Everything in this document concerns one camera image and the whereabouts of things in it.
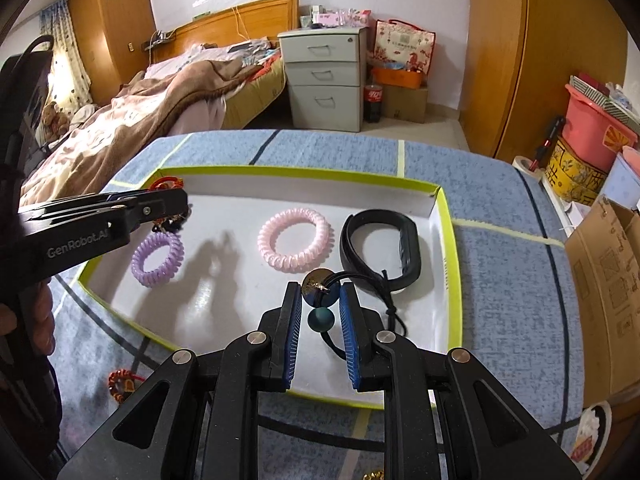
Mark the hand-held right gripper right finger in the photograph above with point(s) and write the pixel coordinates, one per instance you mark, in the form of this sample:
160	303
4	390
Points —
352	335

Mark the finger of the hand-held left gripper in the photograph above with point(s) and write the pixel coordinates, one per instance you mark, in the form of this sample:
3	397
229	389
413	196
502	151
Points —
160	210
150	192

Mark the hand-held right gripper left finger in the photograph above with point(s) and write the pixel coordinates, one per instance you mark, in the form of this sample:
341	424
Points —
290	335

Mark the shallow green cardboard box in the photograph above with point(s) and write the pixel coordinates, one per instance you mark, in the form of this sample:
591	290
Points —
230	285

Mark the black wristband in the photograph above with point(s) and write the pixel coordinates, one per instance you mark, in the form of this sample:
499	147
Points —
348	247

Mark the person's left hand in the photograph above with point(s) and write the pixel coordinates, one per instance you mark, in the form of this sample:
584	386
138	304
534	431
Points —
41	317

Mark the brown printed blanket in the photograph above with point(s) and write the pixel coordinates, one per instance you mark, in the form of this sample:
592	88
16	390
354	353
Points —
125	125

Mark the brown teddy bear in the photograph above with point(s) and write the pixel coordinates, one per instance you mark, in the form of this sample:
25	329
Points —
52	117

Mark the bed with pink sheet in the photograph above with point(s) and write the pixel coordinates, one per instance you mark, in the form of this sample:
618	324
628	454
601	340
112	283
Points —
250	95

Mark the dotted curtain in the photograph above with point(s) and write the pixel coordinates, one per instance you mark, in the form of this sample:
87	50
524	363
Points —
65	55

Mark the wooden wardrobe with star decals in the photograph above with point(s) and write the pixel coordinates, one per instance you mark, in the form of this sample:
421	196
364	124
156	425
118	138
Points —
110	25

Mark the wooden headboard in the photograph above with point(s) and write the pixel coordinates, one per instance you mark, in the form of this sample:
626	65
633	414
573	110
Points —
250	20

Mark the grey drawer cabinet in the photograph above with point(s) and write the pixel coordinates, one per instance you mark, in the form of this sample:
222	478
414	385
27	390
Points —
322	80

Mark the cola bottle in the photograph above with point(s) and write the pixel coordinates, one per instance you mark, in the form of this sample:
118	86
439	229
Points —
372	102

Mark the small cardboard box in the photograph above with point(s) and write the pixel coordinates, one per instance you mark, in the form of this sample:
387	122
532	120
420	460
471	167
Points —
407	105

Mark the white tape roll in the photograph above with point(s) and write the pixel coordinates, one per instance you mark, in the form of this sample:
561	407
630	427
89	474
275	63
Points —
525	166

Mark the black bowl with scraps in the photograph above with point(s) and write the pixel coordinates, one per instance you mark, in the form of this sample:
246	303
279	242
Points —
590	440

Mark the orange box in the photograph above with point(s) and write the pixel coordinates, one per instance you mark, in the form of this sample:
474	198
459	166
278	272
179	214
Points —
397	78

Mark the pink floral box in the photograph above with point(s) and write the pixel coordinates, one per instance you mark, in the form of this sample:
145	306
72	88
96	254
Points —
345	17

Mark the large cardboard box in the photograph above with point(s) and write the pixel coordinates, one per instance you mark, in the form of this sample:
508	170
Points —
610	285

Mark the yellow patterned tin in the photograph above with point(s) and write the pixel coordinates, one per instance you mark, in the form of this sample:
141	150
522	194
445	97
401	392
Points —
572	175

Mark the red patterned gift bag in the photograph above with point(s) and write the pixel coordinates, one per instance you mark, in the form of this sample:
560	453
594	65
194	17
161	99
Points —
405	45

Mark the light blue box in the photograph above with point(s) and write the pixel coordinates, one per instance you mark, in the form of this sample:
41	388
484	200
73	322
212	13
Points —
622	180

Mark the pink plastic bin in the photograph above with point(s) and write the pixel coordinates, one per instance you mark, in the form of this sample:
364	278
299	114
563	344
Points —
590	130

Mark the tall wooden wardrobe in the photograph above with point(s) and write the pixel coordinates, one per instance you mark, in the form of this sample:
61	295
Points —
525	60

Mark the striped gift box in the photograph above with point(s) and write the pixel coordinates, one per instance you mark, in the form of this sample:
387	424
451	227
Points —
595	92

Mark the small wall shelf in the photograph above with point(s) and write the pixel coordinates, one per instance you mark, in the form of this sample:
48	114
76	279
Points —
160	40

